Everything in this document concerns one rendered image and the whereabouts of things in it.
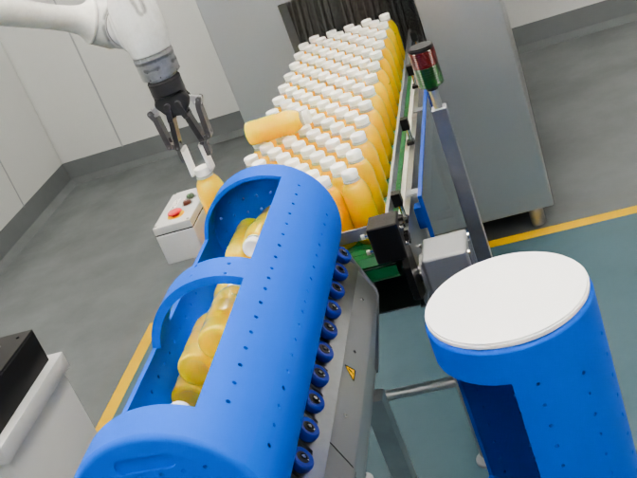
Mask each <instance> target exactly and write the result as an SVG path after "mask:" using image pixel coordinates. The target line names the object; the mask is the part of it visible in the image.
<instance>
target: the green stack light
mask: <svg viewBox="0 0 637 478"><path fill-rule="evenodd" d="M413 72H414V76H415V79H416V81H417V84H418V88H419V89H421V90H427V89H430V88H434V87H436V86H438V85H440V84H442V83H443V82H444V77H443V73H442V70H441V67H440V64H439V62H438V63H437V64H436V65H434V66H432V67H430V68H427V69H423V70H413Z"/></svg>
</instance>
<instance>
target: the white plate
mask: <svg viewBox="0 0 637 478"><path fill-rule="evenodd" d="M590 287H591V284H590V279H589V276H588V273H587V271H586V270H585V268H584V267H582V266H581V265H580V264H579V263H577V262H576V261H575V260H573V259H571V258H569V257H566V256H563V255H560V254H556V253H551V252H545V251H524V252H515V253H509V254H504V255H501V256H497V257H493V258H490V259H487V260H484V261H481V262H479V263H477V264H475V265H472V266H470V267H467V268H465V269H463V270H462V271H460V272H458V273H457V274H455V275H453V276H452V277H451V278H449V279H448V280H447V281H445V282H444V283H443V284H442V285H441V286H440V287H439V288H438V289H437V290H436V291H435V292H434V294H433V295H432V296H431V298H430V299H429V301H428V304H427V307H426V311H425V320H426V324H427V327H428V330H429V332H430V333H431V334H432V335H433V336H434V337H435V338H436V339H438V340H440V341H441V342H443V343H446V344H448V345H451V346H455V347H459V348H463V349H470V350H492V349H501V348H506V347H511V346H515V345H520V344H523V343H525V342H528V341H531V340H536V339H538V338H540V337H543V336H545V335H547V334H549V333H551V332H553V331H554V330H556V329H557V328H558V327H560V326H561V325H563V324H564V323H566V322H567V321H568V320H570V319H571V318H572V317H573V316H574V315H575V314H576V313H577V312H578V311H579V310H580V309H581V307H582V306H583V304H584V303H585V301H586V300H587V299H588V296H589V293H590Z"/></svg>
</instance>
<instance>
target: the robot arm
mask: <svg viewBox="0 0 637 478"><path fill-rule="evenodd" d="M0 27H16V28H43V29H53V30H59V31H66V32H71V33H75V34H78V35H80V36H81V37H82V38H83V39H84V41H85V42H86V43H87V44H89V45H93V46H101V47H105V48H110V49H113V48H118V49H124V50H125V51H127V52H128V53H129V54H130V56H131V58H132V59H133V61H134V65H135V66H136V69H137V72H138V74H139V76H140V78H141V80H142V81H143V82H144V83H148V87H149V89H150V92H151V94H152V96H153V98H154V100H155V107H154V108H153V109H151V110H150V111H149V112H148V113H147V117H148V118H149V119H150V120H151V121H152V122H153V123H154V125H155V127H156V129H157V131H158V133H159V135H160V136H161V138H162V140H163V142H164V144H165V146H166V148H167V150H169V151H170V150H175V151H176V152H177V153H178V155H179V158H180V160H181V162H182V163H185V162H186V164H187V167H188V169H189V172H190V174H191V177H194V176H195V172H194V169H195V165H194V163H193V160H192V158H191V154H190V152H189V149H188V147H187V145H184V146H183V144H184V143H182V139H181V136H180V132H179V128H178V123H177V119H176V116H182V117H183V119H184V120H186V122H187V123H188V125H189V126H190V128H191V129H192V131H193V132H194V134H195V135H196V137H197V138H198V140H199V141H200V142H199V144H198V147H199V149H200V151H201V154H202V156H203V158H204V160H205V162H206V164H207V166H208V168H209V171H210V172H212V171H213V169H214V167H215V164H214V162H213V160H212V158H211V156H210V155H211V154H212V149H211V147H210V145H209V141H208V139H209V138H211V136H212V134H213V131H212V128H211V125H210V122H209V118H208V115H207V112H206V109H205V107H204V104H203V95H202V94H199V95H191V93H190V92H189V91H188V90H187V89H186V87H185V85H184V83H183V80H182V78H181V76H180V73H179V72H178V71H177V70H178V69H179V67H180V65H179V62H178V61H177V58H176V56H175V54H174V51H173V47H172V45H171V42H170V39H169V32H168V29H167V26H166V23H165V20H164V17H163V15H162V13H161V10H160V8H159V6H158V4H157V3H156V1H155V0H86V1H85V2H84V3H82V4H81V5H77V6H65V5H53V4H46V3H40V2H34V1H28V0H0ZM190 101H192V103H193V104H194V105H195V108H196V112H197V114H198V117H199V119H200V122H201V124H202V127H203V129H202V128H201V126H200V125H199V123H198V121H197V120H196V118H195V117H194V115H193V114H192V112H191V109H190V108H189V105H190ZM158 111H160V112H161V113H163V114H164V115H166V117H167V121H168V123H169V125H170V129H171V133H172V137H173V138H172V137H171V135H170V133H169V132H168V130H167V128H166V126H165V124H164V122H163V120H162V118H161V117H160V116H159V112H158ZM203 130H204V131H203Z"/></svg>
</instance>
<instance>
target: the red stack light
mask: <svg viewBox="0 0 637 478"><path fill-rule="evenodd" d="M409 60H410V63H411V66H412V69H413V70H423V69H427V68H430V67H432V66H434V65H436V64H437V63H438V58H437V54H436V51H435V48H434V46H432V48H431V49H429V50H427V51H425V52H423V53H419V54H415V55H410V54H409Z"/></svg>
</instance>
